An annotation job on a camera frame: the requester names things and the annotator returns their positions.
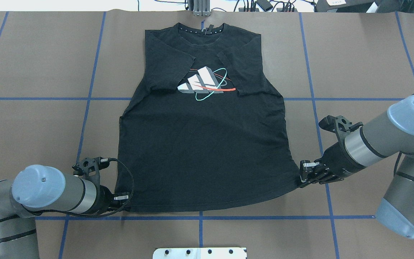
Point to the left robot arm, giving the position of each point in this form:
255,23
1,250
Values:
42,189

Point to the aluminium frame post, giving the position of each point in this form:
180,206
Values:
200,8

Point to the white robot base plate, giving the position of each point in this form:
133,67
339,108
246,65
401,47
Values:
201,253

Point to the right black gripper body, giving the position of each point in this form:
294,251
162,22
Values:
336,161

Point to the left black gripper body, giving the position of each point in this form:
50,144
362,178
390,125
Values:
103,197

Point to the black graphic t-shirt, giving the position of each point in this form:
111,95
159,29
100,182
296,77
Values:
205,129

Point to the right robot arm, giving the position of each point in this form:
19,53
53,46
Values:
359,146

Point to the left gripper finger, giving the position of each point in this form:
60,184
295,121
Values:
121,197

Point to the black power strip with cables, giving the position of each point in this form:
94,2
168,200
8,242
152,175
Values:
267,6

